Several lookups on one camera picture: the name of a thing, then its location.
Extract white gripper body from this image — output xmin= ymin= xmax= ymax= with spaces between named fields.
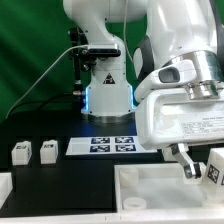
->
xmin=135 ymin=89 xmax=224 ymax=150

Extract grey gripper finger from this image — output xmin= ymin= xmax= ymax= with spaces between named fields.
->
xmin=170 ymin=143 xmax=196 ymax=179

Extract white square table top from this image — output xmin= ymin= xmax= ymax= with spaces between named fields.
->
xmin=114 ymin=163 xmax=224 ymax=224

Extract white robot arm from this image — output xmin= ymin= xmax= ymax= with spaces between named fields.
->
xmin=63 ymin=0 xmax=224 ymax=178

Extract white marker sheet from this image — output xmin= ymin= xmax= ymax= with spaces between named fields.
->
xmin=66 ymin=136 xmax=154 ymax=156

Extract white fixture left edge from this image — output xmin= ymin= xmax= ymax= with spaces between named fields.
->
xmin=0 ymin=172 xmax=13 ymax=209

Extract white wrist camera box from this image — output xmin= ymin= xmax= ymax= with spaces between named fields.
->
xmin=134 ymin=59 xmax=197 ymax=102

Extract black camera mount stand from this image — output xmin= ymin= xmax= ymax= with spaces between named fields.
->
xmin=67 ymin=27 xmax=98 ymax=111

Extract grey cable left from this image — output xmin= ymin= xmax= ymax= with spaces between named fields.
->
xmin=4 ymin=44 xmax=90 ymax=120

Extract grey cable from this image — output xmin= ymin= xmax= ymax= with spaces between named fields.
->
xmin=4 ymin=44 xmax=90 ymax=120
xmin=122 ymin=0 xmax=135 ymax=64

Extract grey cable right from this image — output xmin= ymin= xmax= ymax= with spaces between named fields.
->
xmin=122 ymin=0 xmax=135 ymax=64

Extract black cable left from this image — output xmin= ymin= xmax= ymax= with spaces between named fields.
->
xmin=6 ymin=93 xmax=84 ymax=118

